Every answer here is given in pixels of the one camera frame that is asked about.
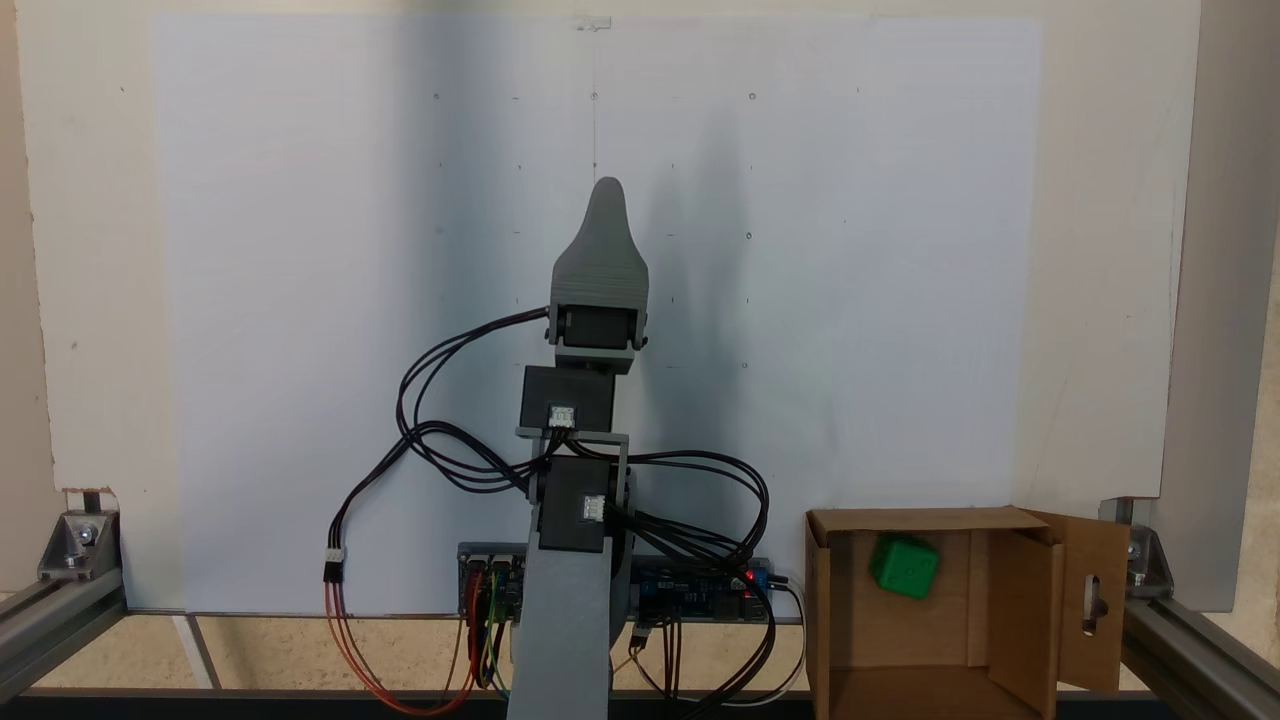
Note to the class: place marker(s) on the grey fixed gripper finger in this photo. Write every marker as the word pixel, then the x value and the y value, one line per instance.
pixel 600 265

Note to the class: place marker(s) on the green die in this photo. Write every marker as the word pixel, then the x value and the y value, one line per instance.
pixel 905 567

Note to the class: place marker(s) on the clear tape strip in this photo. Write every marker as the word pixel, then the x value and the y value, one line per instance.
pixel 590 22

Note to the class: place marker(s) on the grey board mounting plate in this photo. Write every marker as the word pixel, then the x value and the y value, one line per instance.
pixel 480 549

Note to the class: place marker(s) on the small motor controller board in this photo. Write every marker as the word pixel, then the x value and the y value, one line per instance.
pixel 486 566

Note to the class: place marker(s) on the blue voltage converter board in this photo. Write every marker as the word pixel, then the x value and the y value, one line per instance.
pixel 690 590

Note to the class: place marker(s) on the brown cardboard box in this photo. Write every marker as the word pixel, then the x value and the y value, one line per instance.
pixel 900 640

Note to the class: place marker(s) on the aluminium corner bracket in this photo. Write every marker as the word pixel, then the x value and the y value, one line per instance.
pixel 1150 565
pixel 80 545

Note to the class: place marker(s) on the aluminium frame post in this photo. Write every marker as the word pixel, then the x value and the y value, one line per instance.
pixel 50 635
pixel 1200 650

